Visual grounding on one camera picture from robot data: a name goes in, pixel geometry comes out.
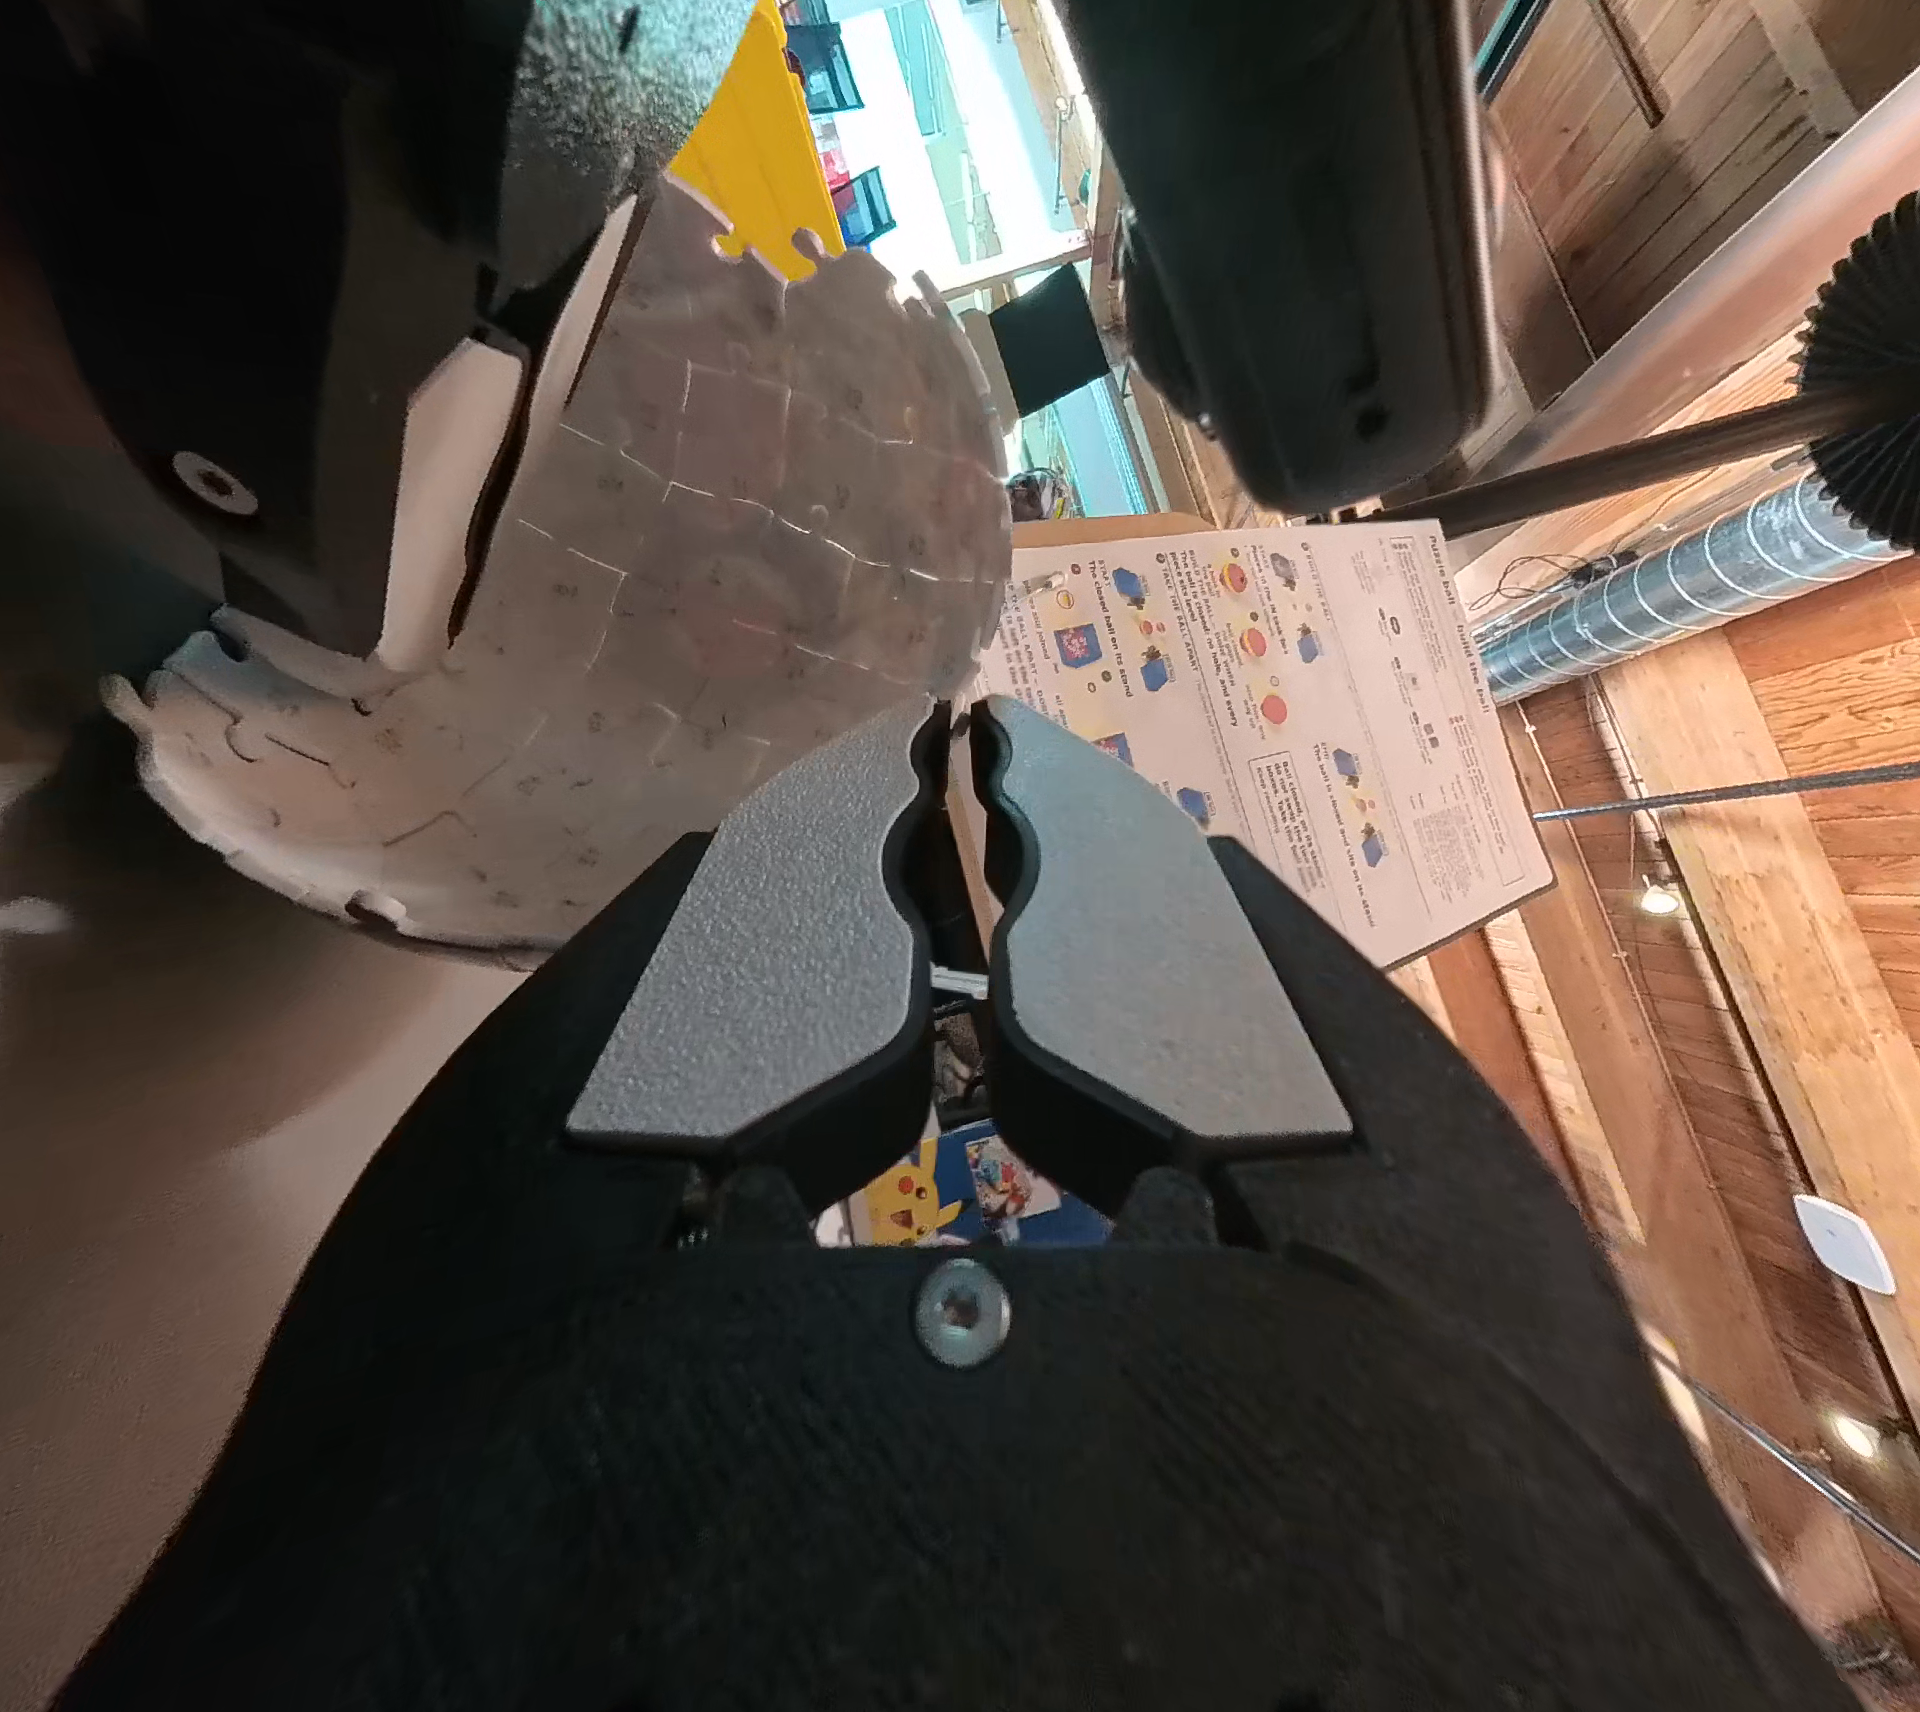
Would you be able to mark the yellow plastic bin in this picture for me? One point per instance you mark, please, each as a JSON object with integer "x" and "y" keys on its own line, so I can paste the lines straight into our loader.
{"x": 757, "y": 151}

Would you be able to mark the thin steel tension rod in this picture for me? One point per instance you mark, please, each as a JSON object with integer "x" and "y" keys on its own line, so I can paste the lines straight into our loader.
{"x": 1727, "y": 792}
{"x": 1784, "y": 1449}

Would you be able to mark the white ceiling device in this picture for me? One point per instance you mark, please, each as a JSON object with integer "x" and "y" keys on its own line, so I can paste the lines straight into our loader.
{"x": 1843, "y": 1242}

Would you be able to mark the person's left hand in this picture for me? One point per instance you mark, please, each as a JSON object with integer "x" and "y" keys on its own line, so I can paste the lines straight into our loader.
{"x": 58, "y": 347}

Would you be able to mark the white instruction sheet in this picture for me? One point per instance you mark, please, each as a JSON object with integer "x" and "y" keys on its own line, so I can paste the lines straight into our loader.
{"x": 1351, "y": 723}

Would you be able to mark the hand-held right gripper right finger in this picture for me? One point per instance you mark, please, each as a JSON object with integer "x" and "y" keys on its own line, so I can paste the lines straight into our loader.
{"x": 1169, "y": 992}

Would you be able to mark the black table lamp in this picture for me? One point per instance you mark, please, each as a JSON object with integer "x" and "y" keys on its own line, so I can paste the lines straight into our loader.
{"x": 1859, "y": 392}

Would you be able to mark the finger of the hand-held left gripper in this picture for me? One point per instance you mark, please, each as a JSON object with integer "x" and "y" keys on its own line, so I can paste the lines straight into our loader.
{"x": 441, "y": 497}
{"x": 578, "y": 332}

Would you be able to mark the colourful puzzle box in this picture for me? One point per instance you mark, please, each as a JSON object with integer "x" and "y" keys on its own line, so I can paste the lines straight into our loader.
{"x": 914, "y": 1195}

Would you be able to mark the partly built puzzle ball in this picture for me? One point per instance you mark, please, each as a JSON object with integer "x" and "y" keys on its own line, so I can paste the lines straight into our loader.
{"x": 750, "y": 513}

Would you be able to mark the silver ventilation duct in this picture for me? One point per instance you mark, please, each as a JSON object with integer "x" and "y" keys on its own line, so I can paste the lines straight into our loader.
{"x": 1679, "y": 588}

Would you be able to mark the black square panel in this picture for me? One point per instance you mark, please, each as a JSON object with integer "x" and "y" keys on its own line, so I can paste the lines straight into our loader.
{"x": 1051, "y": 339}

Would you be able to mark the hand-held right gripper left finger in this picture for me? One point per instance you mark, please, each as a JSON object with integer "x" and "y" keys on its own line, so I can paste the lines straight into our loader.
{"x": 750, "y": 992}

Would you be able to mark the ceiling track light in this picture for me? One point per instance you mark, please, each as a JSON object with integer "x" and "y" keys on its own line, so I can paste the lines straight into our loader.
{"x": 1653, "y": 899}
{"x": 1857, "y": 1434}

